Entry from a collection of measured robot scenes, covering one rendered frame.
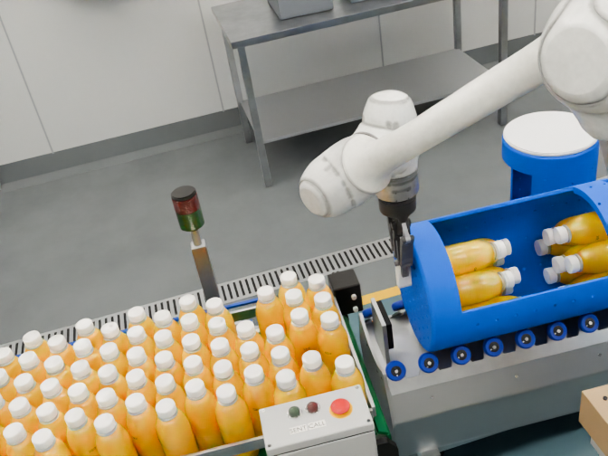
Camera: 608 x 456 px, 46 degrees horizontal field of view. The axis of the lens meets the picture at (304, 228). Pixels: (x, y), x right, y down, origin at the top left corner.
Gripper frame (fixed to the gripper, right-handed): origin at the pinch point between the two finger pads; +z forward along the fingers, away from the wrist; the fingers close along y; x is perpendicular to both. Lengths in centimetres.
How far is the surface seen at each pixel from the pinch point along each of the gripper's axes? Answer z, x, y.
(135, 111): 87, -86, -330
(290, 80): 92, 19, -337
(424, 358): 18.4, 1.1, 8.1
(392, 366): 18.4, -6.3, 8.2
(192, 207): -7, -42, -35
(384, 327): 11.5, -5.9, 3.1
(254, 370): 6.9, -35.3, 11.1
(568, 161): 15, 65, -51
